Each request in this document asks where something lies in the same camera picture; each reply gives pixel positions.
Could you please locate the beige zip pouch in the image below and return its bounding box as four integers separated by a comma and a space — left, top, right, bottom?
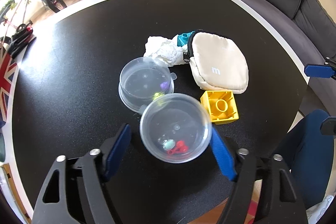
183, 30, 249, 94

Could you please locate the union jack box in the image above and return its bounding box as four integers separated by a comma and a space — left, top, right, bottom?
0, 47, 17, 127

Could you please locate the black red bag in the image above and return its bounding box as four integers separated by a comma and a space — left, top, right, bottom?
7, 23, 33, 59

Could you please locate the yellow toy brick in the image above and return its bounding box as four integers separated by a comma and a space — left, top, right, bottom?
201, 90, 239, 124

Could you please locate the person's blue trouser leg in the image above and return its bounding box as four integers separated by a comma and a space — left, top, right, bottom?
273, 110, 334, 209

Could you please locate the white tissue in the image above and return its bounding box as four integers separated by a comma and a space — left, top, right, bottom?
143, 35, 187, 67

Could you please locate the clear plastic container with red toy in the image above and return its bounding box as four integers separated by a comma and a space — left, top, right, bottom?
139, 93, 213, 164

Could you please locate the clear plastic container with purple toy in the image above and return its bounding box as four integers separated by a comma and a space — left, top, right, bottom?
118, 57, 177, 114

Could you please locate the teal toy brick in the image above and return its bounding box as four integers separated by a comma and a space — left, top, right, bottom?
177, 31, 194, 47

